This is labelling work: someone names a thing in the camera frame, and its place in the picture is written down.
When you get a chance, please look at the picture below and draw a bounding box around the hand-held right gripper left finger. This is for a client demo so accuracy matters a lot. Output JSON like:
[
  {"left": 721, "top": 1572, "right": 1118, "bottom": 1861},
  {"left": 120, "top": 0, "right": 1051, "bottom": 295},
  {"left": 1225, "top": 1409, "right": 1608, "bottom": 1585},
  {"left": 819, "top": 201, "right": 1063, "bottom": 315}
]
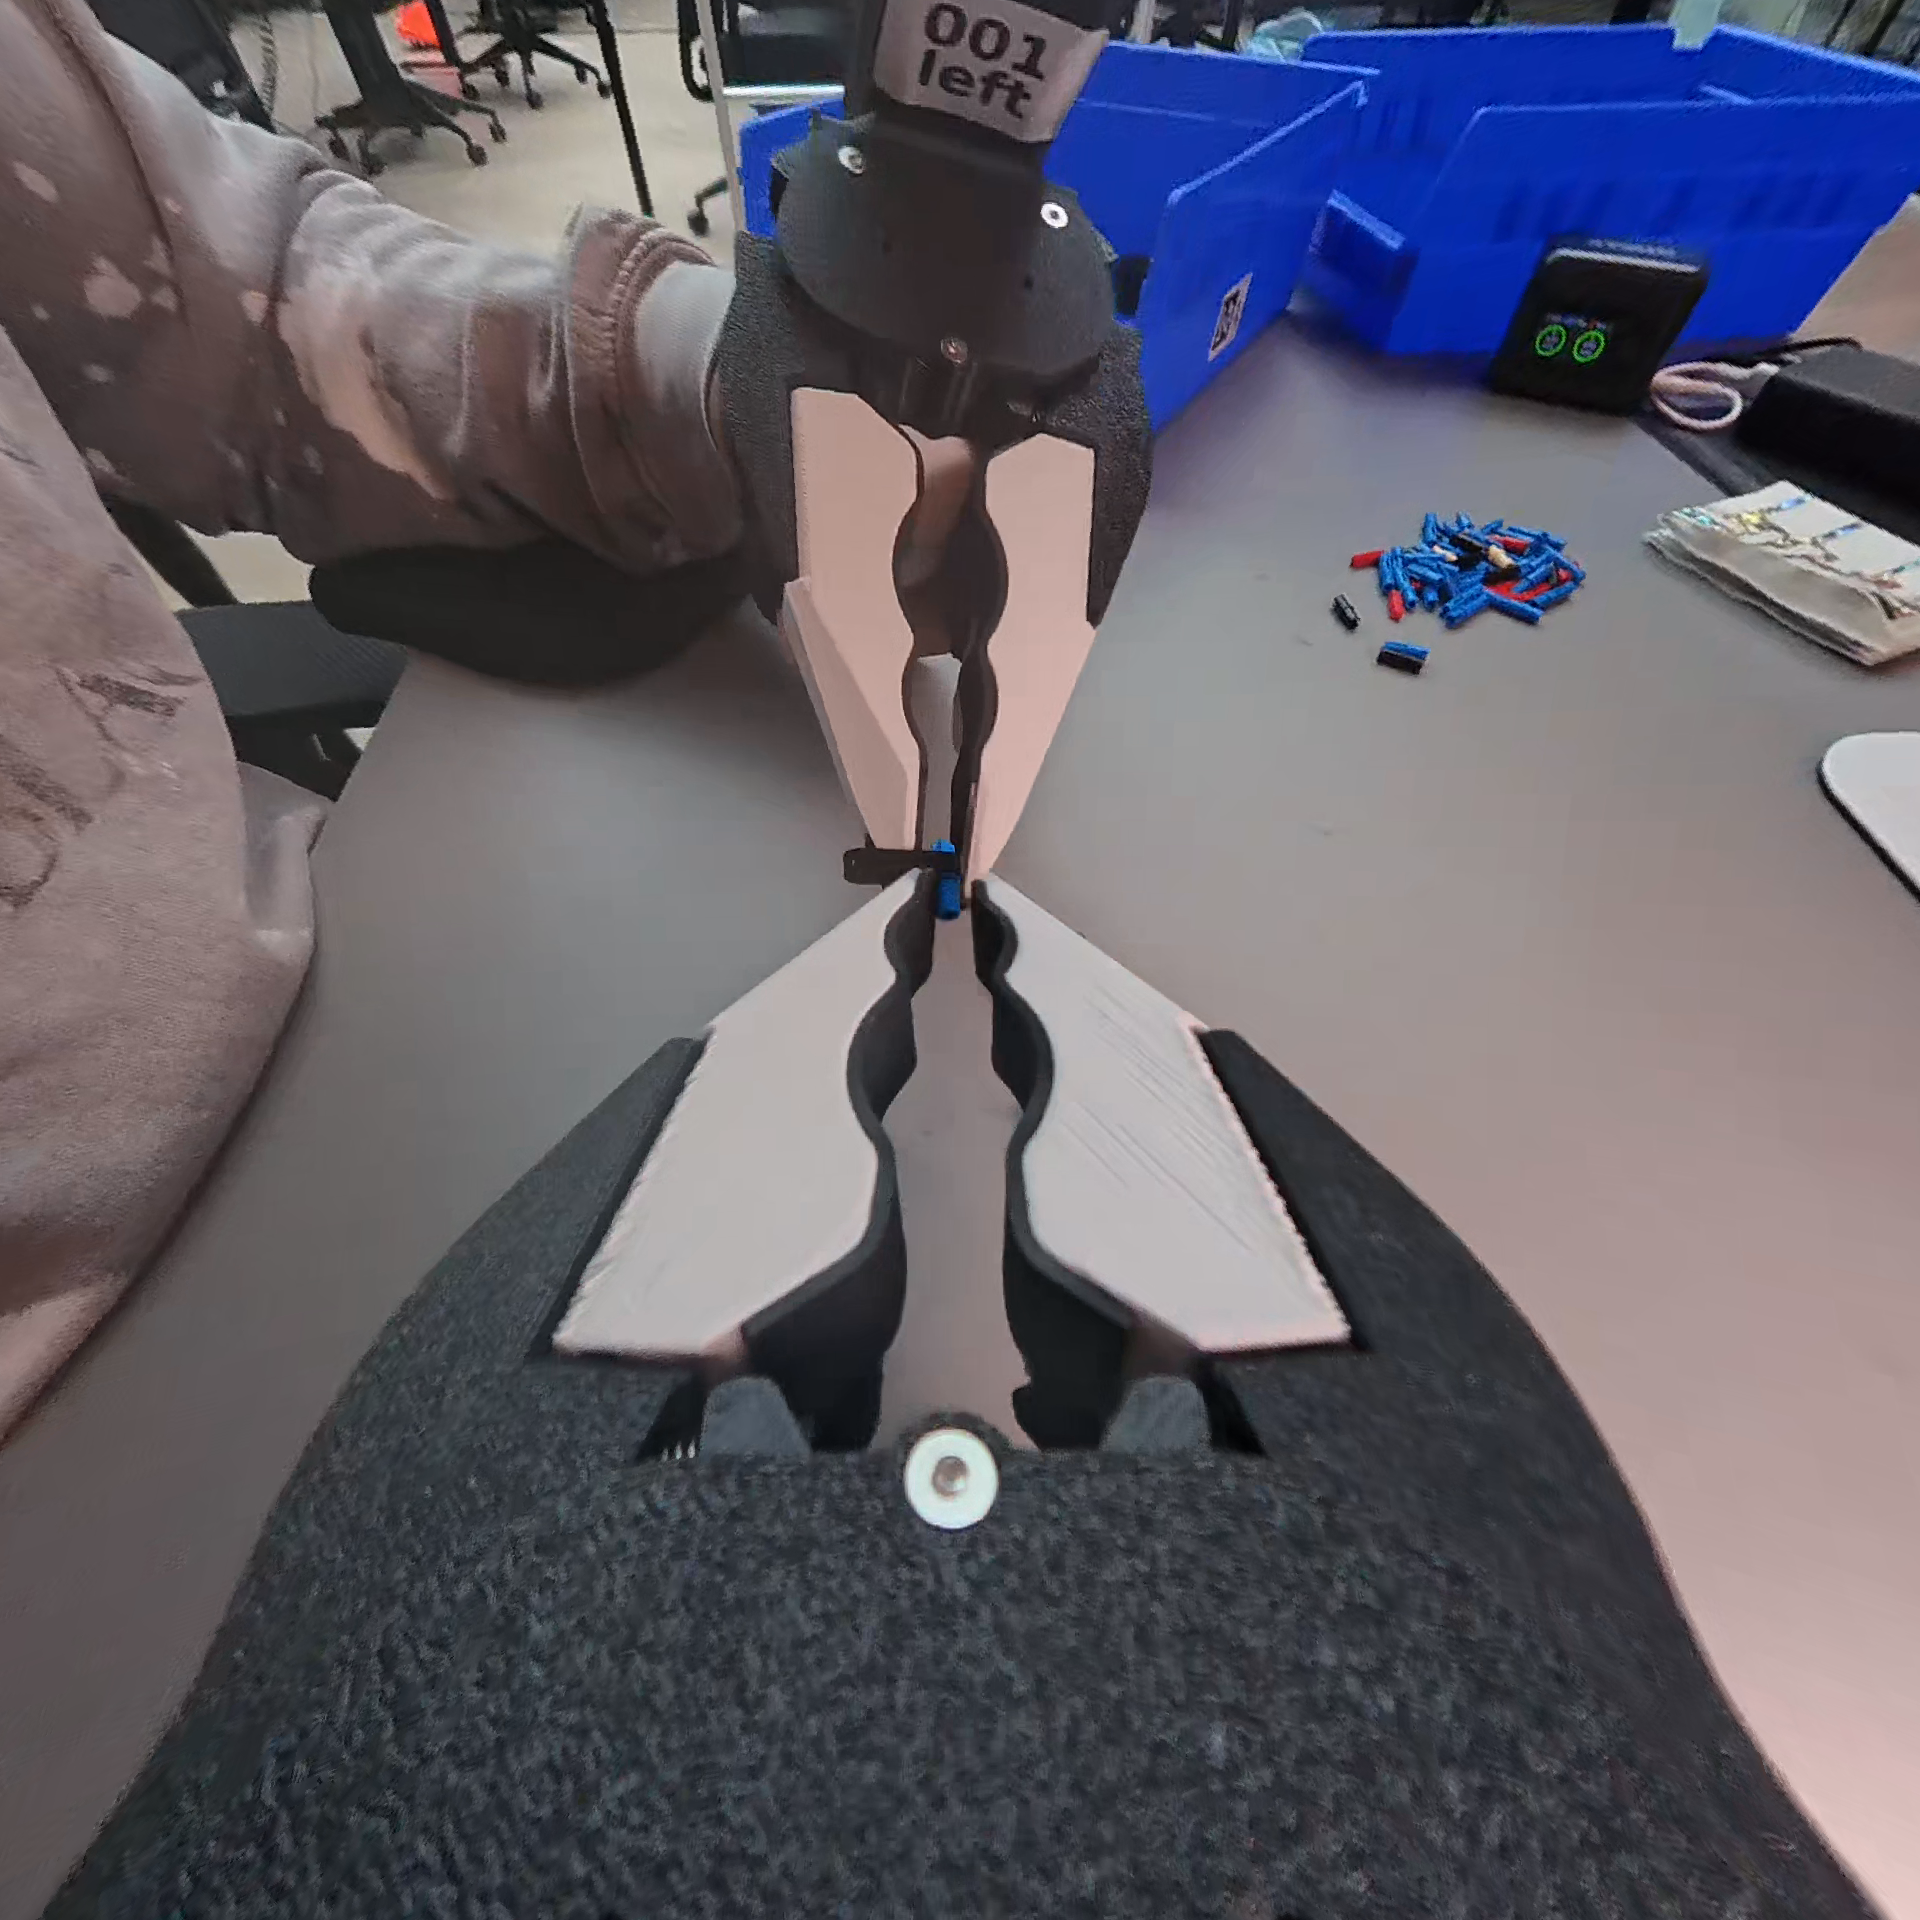
[{"left": 555, "top": 874, "right": 933, "bottom": 1451}]

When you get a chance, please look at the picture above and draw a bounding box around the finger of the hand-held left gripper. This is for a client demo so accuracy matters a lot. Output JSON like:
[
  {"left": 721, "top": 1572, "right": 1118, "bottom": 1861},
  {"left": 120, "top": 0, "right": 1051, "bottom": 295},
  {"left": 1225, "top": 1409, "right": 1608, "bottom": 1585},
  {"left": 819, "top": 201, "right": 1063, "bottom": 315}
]
[
  {"left": 955, "top": 434, "right": 1098, "bottom": 877},
  {"left": 779, "top": 382, "right": 941, "bottom": 887}
]

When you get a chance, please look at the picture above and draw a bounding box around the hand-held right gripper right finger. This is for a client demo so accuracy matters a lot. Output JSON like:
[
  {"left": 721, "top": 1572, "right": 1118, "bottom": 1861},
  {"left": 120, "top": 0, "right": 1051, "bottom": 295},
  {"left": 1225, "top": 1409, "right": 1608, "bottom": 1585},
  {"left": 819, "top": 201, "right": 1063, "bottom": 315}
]
[{"left": 971, "top": 877, "right": 1352, "bottom": 1451}]

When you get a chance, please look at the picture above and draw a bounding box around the grey desk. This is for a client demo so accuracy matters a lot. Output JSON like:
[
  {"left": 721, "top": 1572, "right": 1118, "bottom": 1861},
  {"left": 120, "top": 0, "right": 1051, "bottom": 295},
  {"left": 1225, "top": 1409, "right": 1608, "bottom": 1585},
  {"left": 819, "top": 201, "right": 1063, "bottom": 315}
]
[{"left": 0, "top": 196, "right": 1920, "bottom": 1920}]

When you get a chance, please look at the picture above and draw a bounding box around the blue bin with square tag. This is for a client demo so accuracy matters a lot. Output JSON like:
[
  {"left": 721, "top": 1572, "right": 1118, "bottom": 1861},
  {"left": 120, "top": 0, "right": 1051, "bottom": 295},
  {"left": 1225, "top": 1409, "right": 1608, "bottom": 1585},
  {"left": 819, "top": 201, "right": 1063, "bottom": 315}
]
[{"left": 735, "top": 34, "right": 1375, "bottom": 436}]

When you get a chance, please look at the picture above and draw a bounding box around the pile of blue red pins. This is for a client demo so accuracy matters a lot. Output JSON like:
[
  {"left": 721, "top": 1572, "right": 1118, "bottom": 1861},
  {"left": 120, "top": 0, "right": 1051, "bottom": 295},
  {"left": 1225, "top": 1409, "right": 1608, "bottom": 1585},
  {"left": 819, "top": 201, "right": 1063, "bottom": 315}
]
[{"left": 1349, "top": 510, "right": 1589, "bottom": 627}]

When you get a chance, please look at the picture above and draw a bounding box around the background office chair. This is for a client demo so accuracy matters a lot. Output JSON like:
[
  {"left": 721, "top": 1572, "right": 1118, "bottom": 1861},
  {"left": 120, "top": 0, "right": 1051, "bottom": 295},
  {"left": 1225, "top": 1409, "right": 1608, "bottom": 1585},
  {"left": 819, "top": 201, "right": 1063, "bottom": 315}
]
[{"left": 312, "top": 0, "right": 501, "bottom": 167}]

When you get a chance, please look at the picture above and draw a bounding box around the person's black office chair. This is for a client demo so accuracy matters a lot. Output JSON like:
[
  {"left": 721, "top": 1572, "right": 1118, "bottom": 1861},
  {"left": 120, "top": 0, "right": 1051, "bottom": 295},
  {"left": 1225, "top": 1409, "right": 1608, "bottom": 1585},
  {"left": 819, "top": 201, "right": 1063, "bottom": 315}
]
[{"left": 103, "top": 496, "right": 407, "bottom": 796}]

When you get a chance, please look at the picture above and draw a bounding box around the black device with green lights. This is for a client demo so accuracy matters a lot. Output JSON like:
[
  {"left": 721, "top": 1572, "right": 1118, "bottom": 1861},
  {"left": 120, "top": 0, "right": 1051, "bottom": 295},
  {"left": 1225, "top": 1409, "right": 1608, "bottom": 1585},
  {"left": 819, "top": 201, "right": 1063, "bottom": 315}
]
[{"left": 1487, "top": 238, "right": 1712, "bottom": 419}]

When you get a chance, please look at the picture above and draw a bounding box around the person's grey sweatshirt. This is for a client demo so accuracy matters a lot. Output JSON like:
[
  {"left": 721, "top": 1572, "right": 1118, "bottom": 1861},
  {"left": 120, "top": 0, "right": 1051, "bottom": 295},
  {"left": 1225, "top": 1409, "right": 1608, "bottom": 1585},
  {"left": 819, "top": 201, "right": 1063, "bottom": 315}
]
[{"left": 0, "top": 0, "right": 324, "bottom": 1442}]

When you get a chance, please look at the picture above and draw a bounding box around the blue plastic bin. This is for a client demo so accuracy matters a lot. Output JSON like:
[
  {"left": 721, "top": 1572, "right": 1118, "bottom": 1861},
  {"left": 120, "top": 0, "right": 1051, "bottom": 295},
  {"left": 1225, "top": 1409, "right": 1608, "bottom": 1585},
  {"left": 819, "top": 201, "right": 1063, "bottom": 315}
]
[{"left": 1295, "top": 21, "right": 1920, "bottom": 351}]

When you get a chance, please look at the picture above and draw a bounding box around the folded shiny sticker sheet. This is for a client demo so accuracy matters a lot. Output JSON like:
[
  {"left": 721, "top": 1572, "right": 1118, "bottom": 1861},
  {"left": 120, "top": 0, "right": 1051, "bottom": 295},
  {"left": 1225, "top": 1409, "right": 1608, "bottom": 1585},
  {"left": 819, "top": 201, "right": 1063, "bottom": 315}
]
[{"left": 1646, "top": 480, "right": 1920, "bottom": 665}]

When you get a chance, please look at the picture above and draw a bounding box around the white book stand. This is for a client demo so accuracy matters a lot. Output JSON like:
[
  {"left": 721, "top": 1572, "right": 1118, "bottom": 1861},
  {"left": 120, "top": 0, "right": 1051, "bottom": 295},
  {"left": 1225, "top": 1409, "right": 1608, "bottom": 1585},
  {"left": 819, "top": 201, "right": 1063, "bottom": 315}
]
[{"left": 1818, "top": 732, "right": 1920, "bottom": 902}]

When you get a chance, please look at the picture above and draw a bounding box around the black power adapter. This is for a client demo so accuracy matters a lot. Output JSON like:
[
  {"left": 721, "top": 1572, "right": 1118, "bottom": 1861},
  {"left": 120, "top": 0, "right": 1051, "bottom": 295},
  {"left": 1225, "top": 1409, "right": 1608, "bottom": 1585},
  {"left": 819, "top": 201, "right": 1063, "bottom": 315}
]
[{"left": 1731, "top": 348, "right": 1920, "bottom": 501}]

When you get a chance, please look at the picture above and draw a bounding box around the pink white cable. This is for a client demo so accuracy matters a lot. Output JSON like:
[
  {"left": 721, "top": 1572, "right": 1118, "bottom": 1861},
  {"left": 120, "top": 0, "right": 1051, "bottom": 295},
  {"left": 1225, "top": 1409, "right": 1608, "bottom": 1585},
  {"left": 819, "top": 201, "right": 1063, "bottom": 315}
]
[{"left": 1650, "top": 357, "right": 1778, "bottom": 436}]

